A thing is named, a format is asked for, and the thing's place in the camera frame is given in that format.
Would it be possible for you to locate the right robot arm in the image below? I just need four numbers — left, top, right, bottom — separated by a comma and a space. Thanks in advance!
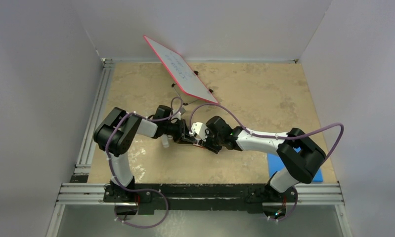
190, 116, 326, 201

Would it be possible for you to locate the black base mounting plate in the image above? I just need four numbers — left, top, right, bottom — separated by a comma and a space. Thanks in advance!
103, 183, 297, 215

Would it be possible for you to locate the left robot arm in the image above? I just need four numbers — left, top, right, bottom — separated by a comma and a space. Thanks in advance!
93, 105, 197, 202

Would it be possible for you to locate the red white staples box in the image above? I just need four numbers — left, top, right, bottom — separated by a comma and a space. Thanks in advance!
193, 141, 205, 149

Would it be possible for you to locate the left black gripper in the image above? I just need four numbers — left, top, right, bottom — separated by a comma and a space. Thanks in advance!
162, 118, 196, 144

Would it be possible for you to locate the white stapler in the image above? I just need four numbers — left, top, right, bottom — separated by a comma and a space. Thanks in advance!
160, 134, 170, 148

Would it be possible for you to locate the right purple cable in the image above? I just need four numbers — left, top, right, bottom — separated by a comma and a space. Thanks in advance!
189, 103, 345, 223

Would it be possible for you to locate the aluminium rail frame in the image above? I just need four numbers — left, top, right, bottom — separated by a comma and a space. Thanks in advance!
47, 59, 351, 237

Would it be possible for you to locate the red framed whiteboard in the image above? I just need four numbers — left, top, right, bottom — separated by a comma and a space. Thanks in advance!
143, 35, 218, 104

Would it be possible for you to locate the blue foam pad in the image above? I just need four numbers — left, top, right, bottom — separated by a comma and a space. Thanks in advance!
266, 145, 326, 184

